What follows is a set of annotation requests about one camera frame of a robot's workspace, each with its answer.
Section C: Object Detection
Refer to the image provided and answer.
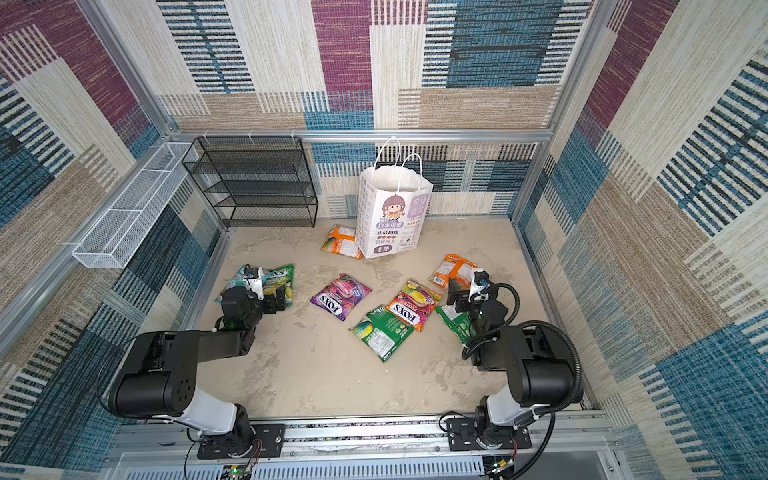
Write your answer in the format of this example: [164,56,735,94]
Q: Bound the green snack bag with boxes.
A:
[350,305,414,362]
[436,305,475,345]

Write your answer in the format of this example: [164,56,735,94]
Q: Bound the orange snack bag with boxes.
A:
[321,225,363,260]
[429,254,479,290]

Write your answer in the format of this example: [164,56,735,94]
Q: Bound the red yellow Fox's bag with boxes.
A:
[386,279,442,332]

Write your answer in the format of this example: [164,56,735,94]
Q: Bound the white paper bag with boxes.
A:
[355,136,434,259]

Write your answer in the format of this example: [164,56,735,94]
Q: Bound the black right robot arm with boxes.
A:
[445,272,583,450]

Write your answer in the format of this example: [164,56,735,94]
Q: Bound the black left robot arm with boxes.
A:
[106,286,288,458]

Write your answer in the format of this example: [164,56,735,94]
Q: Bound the green yellow Fox's bag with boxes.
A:
[263,264,295,307]

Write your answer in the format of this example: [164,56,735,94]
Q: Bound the teal Fox's candy bag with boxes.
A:
[215,264,252,303]

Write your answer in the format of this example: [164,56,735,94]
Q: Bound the purple Fox's candy bag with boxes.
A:
[311,273,371,321]

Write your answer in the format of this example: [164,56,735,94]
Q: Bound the black mesh shelf rack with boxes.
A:
[182,136,319,228]

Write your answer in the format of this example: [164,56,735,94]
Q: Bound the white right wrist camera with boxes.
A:
[469,268,492,304]

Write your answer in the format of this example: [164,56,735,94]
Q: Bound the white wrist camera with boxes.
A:
[469,268,492,304]
[243,264,264,300]

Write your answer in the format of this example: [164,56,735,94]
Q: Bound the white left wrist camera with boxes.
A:
[243,264,264,300]

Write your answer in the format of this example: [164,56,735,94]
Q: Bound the black corrugated cable right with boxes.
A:
[460,281,584,480]

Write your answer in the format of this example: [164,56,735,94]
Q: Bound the white wire basket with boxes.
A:
[72,142,190,269]

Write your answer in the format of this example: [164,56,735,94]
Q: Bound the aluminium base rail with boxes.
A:
[99,410,632,479]

